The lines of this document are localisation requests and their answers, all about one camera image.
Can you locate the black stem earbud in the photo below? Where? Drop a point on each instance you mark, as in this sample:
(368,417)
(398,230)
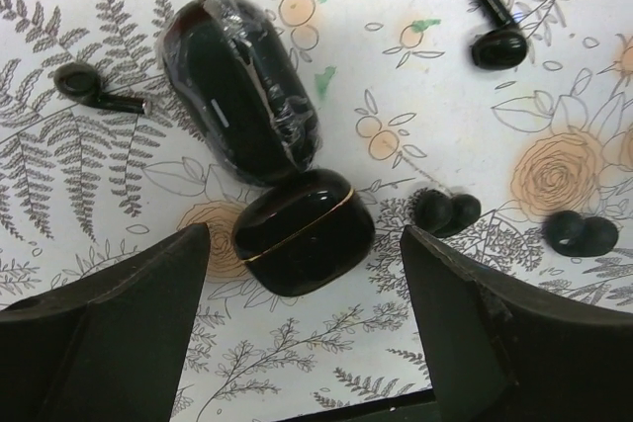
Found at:
(82,83)
(505,46)

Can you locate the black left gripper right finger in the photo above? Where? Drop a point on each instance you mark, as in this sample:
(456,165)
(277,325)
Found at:
(498,349)

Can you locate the black round earbud left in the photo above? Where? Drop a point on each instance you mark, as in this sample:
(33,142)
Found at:
(444,216)

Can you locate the glossy black earbud charging case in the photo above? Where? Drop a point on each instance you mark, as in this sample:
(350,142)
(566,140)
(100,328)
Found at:
(304,233)

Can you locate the plastic-wrapped black earbud case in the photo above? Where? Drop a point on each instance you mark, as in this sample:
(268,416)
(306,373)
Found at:
(225,62)

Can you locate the black round earbud right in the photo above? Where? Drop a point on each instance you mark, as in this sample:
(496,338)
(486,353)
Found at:
(570,234)

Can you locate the floral patterned table mat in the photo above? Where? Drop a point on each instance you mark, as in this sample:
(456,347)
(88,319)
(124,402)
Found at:
(401,105)

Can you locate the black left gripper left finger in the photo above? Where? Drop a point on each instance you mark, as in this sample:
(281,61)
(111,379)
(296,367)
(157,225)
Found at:
(110,346)

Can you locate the black round earbud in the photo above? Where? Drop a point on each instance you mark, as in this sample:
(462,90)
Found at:
(570,234)
(444,216)

